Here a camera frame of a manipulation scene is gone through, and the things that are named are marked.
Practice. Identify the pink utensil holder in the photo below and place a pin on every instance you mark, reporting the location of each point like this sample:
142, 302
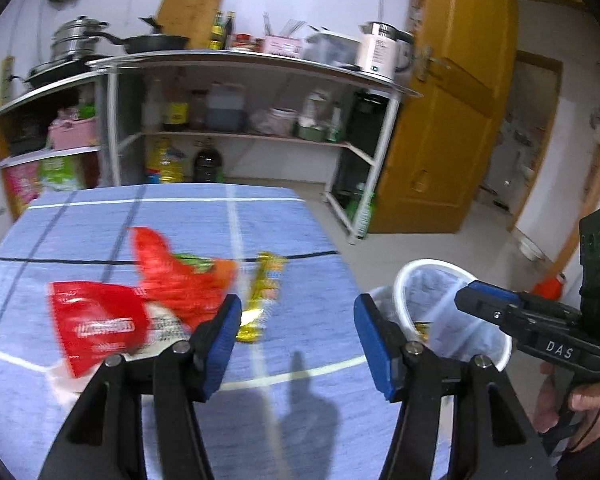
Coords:
282, 46

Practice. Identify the clear plastic container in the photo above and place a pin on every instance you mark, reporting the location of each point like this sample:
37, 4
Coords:
330, 49

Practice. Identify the white electric kettle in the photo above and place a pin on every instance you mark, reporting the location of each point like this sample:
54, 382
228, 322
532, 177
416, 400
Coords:
380, 52

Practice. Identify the grey plastic jerrycan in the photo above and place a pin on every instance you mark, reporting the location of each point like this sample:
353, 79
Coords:
225, 110

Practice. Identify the wooden cutting board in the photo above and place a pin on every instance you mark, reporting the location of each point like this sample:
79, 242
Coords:
190, 10

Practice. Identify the white rimmed trash bin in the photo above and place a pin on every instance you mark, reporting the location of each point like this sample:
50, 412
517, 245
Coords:
399, 290

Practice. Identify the green bowl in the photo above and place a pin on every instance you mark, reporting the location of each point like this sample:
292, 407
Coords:
311, 133

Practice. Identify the oil bottle yellow label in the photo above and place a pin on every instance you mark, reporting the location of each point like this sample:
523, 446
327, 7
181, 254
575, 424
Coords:
175, 110

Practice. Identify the dark sauce bottle yellow label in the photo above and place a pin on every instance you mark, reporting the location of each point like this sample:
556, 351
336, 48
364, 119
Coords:
217, 35

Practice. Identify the dark liquid jug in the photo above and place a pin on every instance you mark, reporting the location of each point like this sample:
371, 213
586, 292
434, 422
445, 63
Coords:
209, 162

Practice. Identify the yellow cooking oil jug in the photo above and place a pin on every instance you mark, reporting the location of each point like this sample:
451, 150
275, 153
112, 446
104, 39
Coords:
167, 162

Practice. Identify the white basin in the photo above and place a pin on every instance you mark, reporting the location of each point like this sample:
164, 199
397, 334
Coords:
530, 251

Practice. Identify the white metal kitchen rack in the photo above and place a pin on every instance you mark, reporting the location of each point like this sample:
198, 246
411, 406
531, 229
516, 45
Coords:
230, 58

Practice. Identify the wooden door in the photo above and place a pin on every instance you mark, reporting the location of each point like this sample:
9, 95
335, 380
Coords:
455, 110

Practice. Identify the blue checked tablecloth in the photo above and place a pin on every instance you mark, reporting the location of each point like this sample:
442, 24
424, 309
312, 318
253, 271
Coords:
290, 230

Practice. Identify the green cardboard box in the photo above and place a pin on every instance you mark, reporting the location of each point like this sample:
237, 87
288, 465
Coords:
60, 172

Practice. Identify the red snack packet white label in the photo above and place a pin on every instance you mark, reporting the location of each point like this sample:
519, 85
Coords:
95, 320

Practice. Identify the red orange snack packet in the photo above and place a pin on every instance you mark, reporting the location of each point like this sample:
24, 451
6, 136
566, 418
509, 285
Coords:
170, 280

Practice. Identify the black frying pan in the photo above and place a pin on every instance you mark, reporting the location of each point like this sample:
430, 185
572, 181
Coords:
155, 42

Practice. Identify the clear plastic bottle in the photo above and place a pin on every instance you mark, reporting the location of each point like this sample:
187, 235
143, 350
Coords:
152, 107

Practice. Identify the red thermos flask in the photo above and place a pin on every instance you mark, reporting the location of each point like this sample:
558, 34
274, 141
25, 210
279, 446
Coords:
547, 287

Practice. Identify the crumpled clear plastic bag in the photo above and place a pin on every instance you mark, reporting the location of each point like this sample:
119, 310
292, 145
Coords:
260, 122

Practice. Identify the dark glass jar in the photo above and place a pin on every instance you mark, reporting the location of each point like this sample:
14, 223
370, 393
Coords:
198, 110

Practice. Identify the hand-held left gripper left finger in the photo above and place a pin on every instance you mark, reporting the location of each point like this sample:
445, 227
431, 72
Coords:
225, 340

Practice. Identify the green spray bottle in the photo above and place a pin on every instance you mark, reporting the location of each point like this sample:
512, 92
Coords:
336, 125

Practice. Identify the white plastic bag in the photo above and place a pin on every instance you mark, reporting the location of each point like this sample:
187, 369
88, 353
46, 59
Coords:
314, 107

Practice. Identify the pink plastic basket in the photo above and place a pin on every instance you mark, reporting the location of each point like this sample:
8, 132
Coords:
72, 135

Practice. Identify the pink packet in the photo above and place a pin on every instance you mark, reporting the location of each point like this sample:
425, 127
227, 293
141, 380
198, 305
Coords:
22, 185

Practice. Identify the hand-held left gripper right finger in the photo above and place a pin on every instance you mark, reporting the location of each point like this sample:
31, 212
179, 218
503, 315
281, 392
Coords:
375, 345

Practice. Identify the white plastic tub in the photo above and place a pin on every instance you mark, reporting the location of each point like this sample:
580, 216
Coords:
285, 120

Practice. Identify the wooden side shelf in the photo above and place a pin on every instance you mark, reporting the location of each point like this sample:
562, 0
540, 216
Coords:
45, 90

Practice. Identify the person's right hand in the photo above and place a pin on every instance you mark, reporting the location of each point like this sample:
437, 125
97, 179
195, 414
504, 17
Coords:
587, 400

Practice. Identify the steel steamer pot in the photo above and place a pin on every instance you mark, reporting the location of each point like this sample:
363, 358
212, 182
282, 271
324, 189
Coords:
72, 40

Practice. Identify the yellow snack wrapper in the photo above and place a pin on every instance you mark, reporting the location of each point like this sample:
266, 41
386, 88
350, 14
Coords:
262, 290
421, 331

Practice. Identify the red lid sauce jar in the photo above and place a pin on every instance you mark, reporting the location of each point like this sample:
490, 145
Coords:
242, 42

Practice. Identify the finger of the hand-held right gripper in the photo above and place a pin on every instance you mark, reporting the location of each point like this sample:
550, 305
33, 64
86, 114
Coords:
490, 291
480, 307

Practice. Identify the black induction cooker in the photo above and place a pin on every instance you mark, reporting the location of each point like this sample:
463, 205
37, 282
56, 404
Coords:
55, 71

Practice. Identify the bundle of chopsticks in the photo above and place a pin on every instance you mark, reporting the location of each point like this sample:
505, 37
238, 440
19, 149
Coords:
285, 26

